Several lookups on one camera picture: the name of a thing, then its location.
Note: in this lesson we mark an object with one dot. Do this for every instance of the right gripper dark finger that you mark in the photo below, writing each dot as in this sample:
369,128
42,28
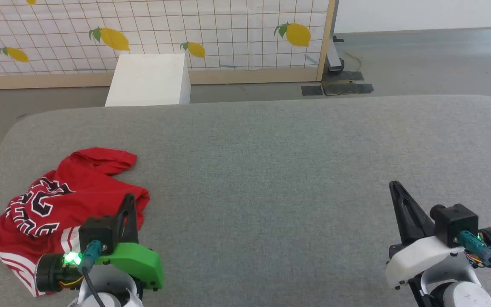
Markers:
422,221
401,213

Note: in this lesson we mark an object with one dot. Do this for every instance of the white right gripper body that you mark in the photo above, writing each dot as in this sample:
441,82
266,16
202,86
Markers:
424,256

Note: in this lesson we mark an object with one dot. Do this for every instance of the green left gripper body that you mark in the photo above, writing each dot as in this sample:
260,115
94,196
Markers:
137,262

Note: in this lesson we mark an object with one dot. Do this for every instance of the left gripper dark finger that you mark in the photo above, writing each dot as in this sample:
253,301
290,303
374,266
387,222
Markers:
122,221
132,226

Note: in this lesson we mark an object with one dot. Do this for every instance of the red basketball jersey white trim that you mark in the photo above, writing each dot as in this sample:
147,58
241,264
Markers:
79,187

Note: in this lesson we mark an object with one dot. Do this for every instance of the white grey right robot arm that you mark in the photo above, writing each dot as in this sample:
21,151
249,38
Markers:
463,296

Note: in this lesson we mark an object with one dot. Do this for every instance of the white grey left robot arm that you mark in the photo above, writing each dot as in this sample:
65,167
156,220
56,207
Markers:
105,298

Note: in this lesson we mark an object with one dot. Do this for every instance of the large black floor mat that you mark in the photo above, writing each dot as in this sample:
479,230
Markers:
348,87

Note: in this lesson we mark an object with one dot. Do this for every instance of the grey fabric sofa cushion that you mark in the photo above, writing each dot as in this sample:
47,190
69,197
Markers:
271,170

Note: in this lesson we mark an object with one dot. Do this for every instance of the white rectangular box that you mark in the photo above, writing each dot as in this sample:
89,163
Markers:
149,79

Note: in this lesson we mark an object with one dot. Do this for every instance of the small black floor mat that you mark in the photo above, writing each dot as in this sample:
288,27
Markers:
312,90

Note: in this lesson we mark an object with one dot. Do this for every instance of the lemon print grid partition screen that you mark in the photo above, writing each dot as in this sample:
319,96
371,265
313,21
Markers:
186,25

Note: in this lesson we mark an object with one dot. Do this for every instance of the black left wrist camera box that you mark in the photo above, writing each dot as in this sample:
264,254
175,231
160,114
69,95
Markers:
97,232

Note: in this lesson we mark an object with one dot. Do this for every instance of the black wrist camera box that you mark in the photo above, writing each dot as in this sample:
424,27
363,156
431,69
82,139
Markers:
456,221
97,232

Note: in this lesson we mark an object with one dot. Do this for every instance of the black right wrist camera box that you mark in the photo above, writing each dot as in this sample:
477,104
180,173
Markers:
456,221

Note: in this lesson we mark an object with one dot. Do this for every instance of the grey metal post foot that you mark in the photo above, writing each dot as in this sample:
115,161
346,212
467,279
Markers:
334,59

